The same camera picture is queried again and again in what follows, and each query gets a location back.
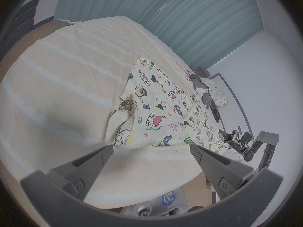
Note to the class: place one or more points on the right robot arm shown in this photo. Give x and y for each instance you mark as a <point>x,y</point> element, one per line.
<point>267,138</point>

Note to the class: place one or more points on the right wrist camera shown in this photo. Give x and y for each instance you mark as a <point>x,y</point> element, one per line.
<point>246,137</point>

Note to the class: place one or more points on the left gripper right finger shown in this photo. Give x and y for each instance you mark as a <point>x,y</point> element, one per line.
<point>222,174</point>

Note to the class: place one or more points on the pink garment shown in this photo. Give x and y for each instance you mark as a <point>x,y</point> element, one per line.
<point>185,71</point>

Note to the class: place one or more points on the grey bedside table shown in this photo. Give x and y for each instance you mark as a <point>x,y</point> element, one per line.
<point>201,71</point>

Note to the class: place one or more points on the bed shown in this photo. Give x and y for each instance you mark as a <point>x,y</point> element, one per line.
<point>59,79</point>

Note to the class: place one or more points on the black garment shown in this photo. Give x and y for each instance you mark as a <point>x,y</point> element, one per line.
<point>215,112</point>

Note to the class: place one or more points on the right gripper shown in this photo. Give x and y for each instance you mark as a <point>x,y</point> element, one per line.
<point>234,141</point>

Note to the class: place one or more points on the white printed pyjama top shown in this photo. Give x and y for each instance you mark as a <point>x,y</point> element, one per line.
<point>161,107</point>

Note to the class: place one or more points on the pile of clothes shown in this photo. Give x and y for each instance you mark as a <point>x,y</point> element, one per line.
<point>201,89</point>

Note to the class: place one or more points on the white printed pillow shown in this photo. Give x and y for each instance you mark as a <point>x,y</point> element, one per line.
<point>217,93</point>

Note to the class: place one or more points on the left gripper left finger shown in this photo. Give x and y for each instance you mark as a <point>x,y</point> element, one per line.
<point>78,174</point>

